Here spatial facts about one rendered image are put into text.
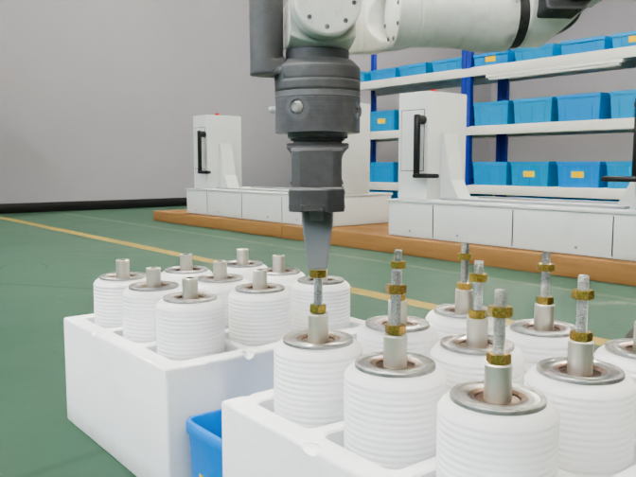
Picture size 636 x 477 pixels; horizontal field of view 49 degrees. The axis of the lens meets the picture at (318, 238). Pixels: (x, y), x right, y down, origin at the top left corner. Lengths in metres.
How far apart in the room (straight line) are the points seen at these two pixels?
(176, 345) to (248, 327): 0.12
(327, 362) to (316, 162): 0.20
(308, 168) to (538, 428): 0.32
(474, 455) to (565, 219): 2.45
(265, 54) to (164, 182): 6.76
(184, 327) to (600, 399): 0.55
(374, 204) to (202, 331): 3.33
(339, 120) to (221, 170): 4.49
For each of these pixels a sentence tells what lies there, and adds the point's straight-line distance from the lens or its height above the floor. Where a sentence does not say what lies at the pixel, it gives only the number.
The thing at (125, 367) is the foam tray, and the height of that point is 0.15.
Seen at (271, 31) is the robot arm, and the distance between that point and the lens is 0.72.
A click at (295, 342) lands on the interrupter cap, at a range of 0.74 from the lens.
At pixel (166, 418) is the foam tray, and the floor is 0.12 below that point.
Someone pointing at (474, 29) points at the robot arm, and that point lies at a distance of 0.76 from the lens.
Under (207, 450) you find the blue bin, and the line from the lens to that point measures 0.88.
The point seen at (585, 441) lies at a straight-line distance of 0.65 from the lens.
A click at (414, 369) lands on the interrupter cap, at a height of 0.25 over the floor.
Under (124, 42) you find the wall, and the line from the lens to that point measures 7.37.
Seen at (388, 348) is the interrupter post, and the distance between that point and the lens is 0.65.
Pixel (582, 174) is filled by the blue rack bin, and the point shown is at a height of 0.36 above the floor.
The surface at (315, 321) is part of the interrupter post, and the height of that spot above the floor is 0.27.
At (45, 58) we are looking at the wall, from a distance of 7.06.
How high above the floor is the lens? 0.44
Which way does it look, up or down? 6 degrees down
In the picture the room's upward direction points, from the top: straight up
